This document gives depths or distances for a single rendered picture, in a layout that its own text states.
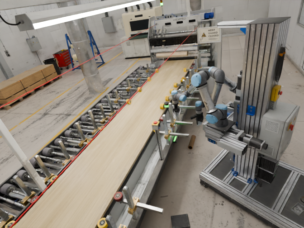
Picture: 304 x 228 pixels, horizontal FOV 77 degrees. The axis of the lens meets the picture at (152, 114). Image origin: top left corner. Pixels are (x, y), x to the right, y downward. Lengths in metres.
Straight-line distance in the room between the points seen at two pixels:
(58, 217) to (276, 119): 2.09
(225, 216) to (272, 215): 0.50
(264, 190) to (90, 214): 1.96
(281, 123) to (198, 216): 1.44
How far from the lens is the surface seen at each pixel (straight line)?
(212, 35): 4.66
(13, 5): 1.30
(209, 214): 2.74
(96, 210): 1.88
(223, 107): 2.11
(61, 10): 1.48
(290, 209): 2.71
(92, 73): 6.23
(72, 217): 1.94
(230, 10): 11.01
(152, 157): 2.51
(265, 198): 2.71
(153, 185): 2.12
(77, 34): 6.01
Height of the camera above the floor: 2.35
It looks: 31 degrees down
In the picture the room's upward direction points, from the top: 11 degrees counter-clockwise
